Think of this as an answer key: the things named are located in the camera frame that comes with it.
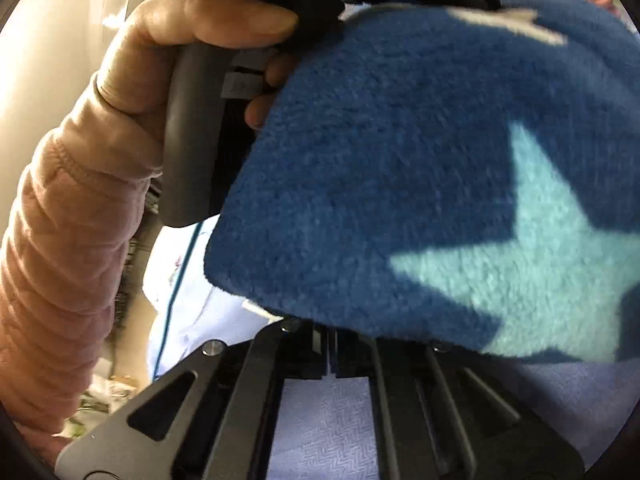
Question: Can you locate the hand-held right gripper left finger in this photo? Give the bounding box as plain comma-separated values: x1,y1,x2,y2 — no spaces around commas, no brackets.
55,320,332,480

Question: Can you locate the person's left forearm pink sleeve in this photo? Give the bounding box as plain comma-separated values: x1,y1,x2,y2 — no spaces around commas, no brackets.
0,125,163,466

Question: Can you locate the dark blue star-print fleece garment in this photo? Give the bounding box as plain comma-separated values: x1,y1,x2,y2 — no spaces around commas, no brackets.
202,0,640,366

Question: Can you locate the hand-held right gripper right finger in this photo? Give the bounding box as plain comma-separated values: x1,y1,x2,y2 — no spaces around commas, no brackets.
332,332,586,480

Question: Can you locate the blue cable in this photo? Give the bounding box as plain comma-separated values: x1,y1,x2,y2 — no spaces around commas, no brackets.
152,220,203,378

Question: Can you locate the person's left hand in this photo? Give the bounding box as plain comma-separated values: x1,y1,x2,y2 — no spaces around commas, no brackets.
95,0,301,178

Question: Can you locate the light blue printed bedsheet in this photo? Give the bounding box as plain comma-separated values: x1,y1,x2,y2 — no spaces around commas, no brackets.
142,210,626,480

